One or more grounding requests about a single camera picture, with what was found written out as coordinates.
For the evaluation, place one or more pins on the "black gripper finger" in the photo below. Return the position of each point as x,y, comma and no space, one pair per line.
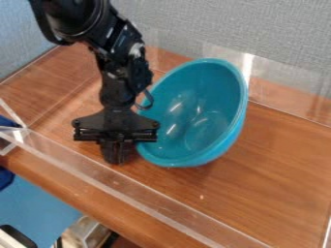
124,150
108,151

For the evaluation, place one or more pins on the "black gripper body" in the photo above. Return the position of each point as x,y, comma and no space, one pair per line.
115,125

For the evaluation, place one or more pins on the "blue plastic bowl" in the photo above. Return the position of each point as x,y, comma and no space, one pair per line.
200,105

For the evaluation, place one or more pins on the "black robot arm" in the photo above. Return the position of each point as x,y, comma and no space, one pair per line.
91,22

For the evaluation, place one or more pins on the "clear acrylic front barrier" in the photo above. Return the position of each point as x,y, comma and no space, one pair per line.
116,199

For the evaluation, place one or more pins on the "blue cloth object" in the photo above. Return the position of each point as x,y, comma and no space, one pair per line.
7,176

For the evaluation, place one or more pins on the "black white device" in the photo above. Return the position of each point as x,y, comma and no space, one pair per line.
14,239

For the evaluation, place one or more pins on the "clear acrylic left bracket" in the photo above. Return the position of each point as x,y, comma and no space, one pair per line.
10,133

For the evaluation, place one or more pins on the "metal table leg frame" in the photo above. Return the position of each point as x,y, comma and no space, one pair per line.
84,234

